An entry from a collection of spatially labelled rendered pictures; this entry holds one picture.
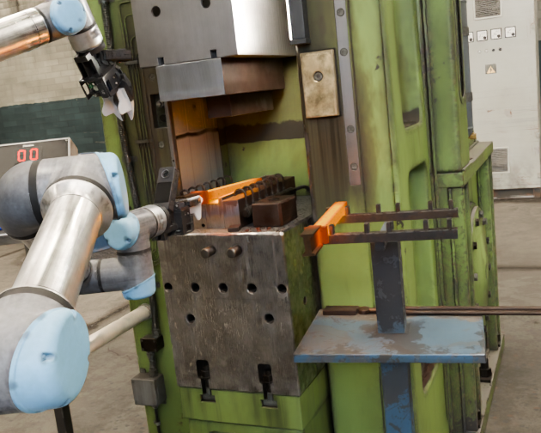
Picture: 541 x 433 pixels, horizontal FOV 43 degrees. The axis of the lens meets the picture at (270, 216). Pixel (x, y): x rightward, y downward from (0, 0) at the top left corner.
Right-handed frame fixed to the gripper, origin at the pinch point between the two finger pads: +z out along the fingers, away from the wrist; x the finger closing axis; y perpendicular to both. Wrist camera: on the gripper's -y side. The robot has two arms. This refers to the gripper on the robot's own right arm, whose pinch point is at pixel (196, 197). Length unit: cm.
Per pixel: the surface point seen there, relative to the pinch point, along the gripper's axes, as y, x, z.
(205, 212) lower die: 5.7, -2.8, 9.0
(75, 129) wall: -19, -524, 599
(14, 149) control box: -17, -56, -2
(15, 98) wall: -70, -619, 599
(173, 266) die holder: 19.4, -11.5, 3.1
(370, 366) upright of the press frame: 54, 35, 24
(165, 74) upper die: -32.4, -9.3, 8.2
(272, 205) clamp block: 4.6, 17.5, 8.8
